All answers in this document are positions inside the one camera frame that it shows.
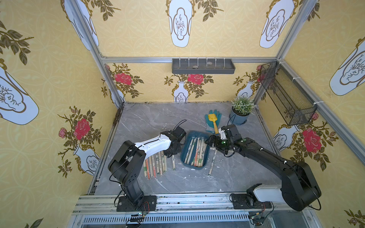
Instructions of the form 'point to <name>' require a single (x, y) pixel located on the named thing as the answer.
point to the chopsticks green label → (164, 166)
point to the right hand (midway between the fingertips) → (209, 146)
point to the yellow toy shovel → (213, 118)
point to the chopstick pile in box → (196, 155)
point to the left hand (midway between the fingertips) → (176, 151)
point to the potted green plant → (242, 107)
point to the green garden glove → (210, 126)
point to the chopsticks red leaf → (148, 176)
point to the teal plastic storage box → (186, 141)
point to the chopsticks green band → (174, 162)
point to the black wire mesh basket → (294, 106)
